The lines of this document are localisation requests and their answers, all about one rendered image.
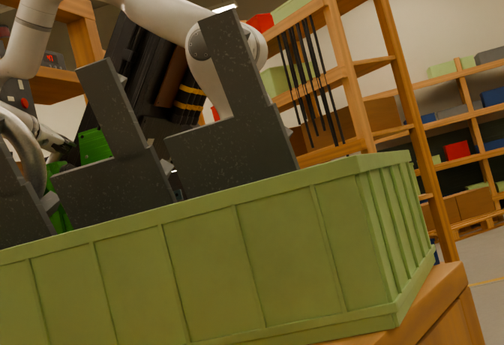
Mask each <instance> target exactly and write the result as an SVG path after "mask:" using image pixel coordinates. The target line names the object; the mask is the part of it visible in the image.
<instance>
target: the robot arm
mask: <svg viewBox="0 0 504 345"><path fill-rule="evenodd" d="M62 1H63V0H20V2H19V7H18V10H17V12H16V17H15V20H14V23H13V28H12V31H11V34H10V39H9V42H8V45H7V50H6V53H5V55H4V57H3V58H2V59H0V91H1V89H2V86H3V85H4V83H5V82H6V81H7V80H8V79H10V78H11V77H13V78H18V79H24V80H28V79H31V78H33V77H34V76H35V75H36V74H37V72H38V70H39V68H40V66H41V62H42V59H43V57H44V52H45V49H46V47H47V42H48V40H49V37H50V33H51V30H52V27H53V23H54V20H55V18H56V13H57V10H58V8H59V4H60V2H62ZM98 1H101V2H106V3H108V4H111V5H113V6H116V7H117V8H119V9H121V10H122V11H124V12H125V13H126V15H127V17H128V18H129V19H130V20H131V21H133V22H134V23H136V24H137V25H139V26H141V27H143V28H144V29H146V30H148V31H150V32H152V33H154V34H155V35H157V36H159V37H161V38H163V39H165V40H167V41H170V42H172V43H174V44H176V45H178V46H180V47H183V48H185V55H186V59H187V64H188V67H189V68H190V72H191V73H192V75H193V77H194V79H195V80H196V82H197V84H198V85H199V87H200V88H201V89H202V91H203V92H204V93H205V95H206V96H207V98H208V99H209V100H210V101H211V103H212V104H213V106H214V108H215V109H216V110H217V113H218V115H219V117H220V120H221V119H225V118H228V117H230V116H233V112H232V110H231V108H230V105H229V102H228V100H227V97H226V95H225V92H224V89H223V87H222V85H221V81H220V79H219V77H218V73H217V71H216V69H215V66H214V64H213V61H212V58H211V56H210V54H209V50H208V48H207V46H206V42H205V40H204V38H203V35H202V32H201V30H200V27H199V25H198V22H197V21H199V20H202V19H204V18H206V17H210V16H212V15H214V14H217V13H216V12H214V11H212V10H209V9H206V8H204V7H201V6H199V5H197V4H194V3H192V2H190V1H187V0H98ZM240 23H241V26H242V28H243V29H246V30H248V31H249V32H250V37H249V38H248V41H247V42H248V44H249V47H250V50H251V52H252V54H253V58H254V61H255V62H256V66H257V68H258V71H260V70H261V69H262V68H263V66H264V65H265V63H266V60H267V58H268V46H267V43H266V40H265V38H264V37H263V36H262V34H261V33H260V32H259V31H257V30H256V29H255V28H254V27H252V26H250V25H248V24H246V23H243V22H240ZM0 106H1V107H4V108H5V109H6V110H8V111H10V112H11V113H13V114H14V115H15V116H16V117H18V118H19V119H20V120H21V121H22V122H23V123H24V124H25V125H26V126H27V127H28V129H29V130H30V131H31V132H32V133H33V135H34V137H35V138H36V140H37V141H38V143H39V145H40V148H41V149H44V150H46V151H48V152H52V153H54V154H55V153H57V152H60V153H62V154H64V155H68V153H69V152H70V151H71V149H72V147H73V146H72V145H68V144H67V143H66V142H65V140H64V139H63V138H62V137H61V136H59V135H58V134H57V133H56V132H55V131H53V130H52V129H50V128H49V127H47V126H46V125H45V124H42V123H40V122H38V120H37V119H36V118H35V117H34V116H33V115H30V114H28V113H27V112H23V111H22V110H20V109H17V108H16V107H14V106H11V105H9V104H7V103H5V102H3V101H1V100H0ZM59 145H60V146H59Z"/></svg>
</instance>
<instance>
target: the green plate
mask: <svg viewBox="0 0 504 345"><path fill-rule="evenodd" d="M78 137H79V152H80V160H81V166H84V165H86V164H90V163H94V162H96V161H101V160H103V159H106V158H111V157H113V154H112V152H111V150H110V147H109V146H108V143H107V141H106V139H105V136H104V134H103V132H102V130H101V129H100V130H97V127H96V128H93V129H91V130H86V131H83V132H81V133H78ZM86 155H88V158H87V159H85V156H86Z"/></svg>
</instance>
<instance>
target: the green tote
mask: <svg viewBox="0 0 504 345"><path fill-rule="evenodd" d="M410 161H412V159H411V156H410V151H409V150H400V151H385V152H377V153H370V154H355V155H352V156H349V157H344V158H341V159H338V160H333V161H330V162H327V163H321V164H319V165H316V166H311V167H308V168H304V169H300V170H296V171H293V172H288V173H285V174H282V175H277V176H274V177H271V178H266V179H263V180H259V181H255V182H251V183H249V184H243V185H240V186H238V187H232V188H229V189H226V190H221V191H218V192H215V193H210V194H207V195H204V196H199V197H196V198H193V199H188V200H185V201H181V202H177V203H173V204H170V205H165V206H162V207H159V208H154V209H151V210H148V211H143V212H140V213H137V214H132V215H128V216H126V217H120V218H118V219H115V220H109V221H107V222H103V223H98V224H95V225H92V226H87V227H84V228H81V229H76V230H73V231H70V232H65V233H62V234H58V235H54V236H50V237H47V238H42V239H39V240H37V241H31V242H28V243H25V244H20V245H17V246H14V247H9V248H6V249H3V250H0V345H308V344H315V343H319V342H324V341H331V340H336V339H340V338H348V337H352V336H356V335H363V334H368V333H372V332H380V331H384V330H388V329H394V328H395V327H399V326H400V324H401V323H402V321H403V319H404V317H405V316H406V314H407V311H408V310H409V309H410V306H411V305H412V303H413V301H414V299H415V298H416V296H417V294H418V292H419V290H420V289H421V287H422V285H423V283H424V282H425V279H426V278H427V276H428V274H429V273H430V271H431V269H432V267H433V266H434V263H435V262H436V260H435V257H434V252H435V251H436V247H435V244H431V241H430V238H429V235H428V230H427V227H426V224H425V219H424V216H423V213H422V208H421V205H420V202H419V197H418V194H417V190H416V186H415V182H414V180H413V174H412V172H411V169H410V164H409V162H410Z"/></svg>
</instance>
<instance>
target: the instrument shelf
mask: <svg viewBox="0 0 504 345"><path fill-rule="evenodd" d="M28 81H29V85H30V88H31V94H32V97H33V101H34V104H43V105H52V104H56V103H59V102H62V101H66V100H68V99H71V98H75V97H77V96H80V95H84V94H85V92H84V90H83V87H82V86H81V84H80V81H79V79H78V77H77V74H76V72H73V71H68V70H61V69H56V68H52V67H44V66H40V68H39V70H38V72H37V74H36V75H35V76H34V77H33V78H31V79H28Z"/></svg>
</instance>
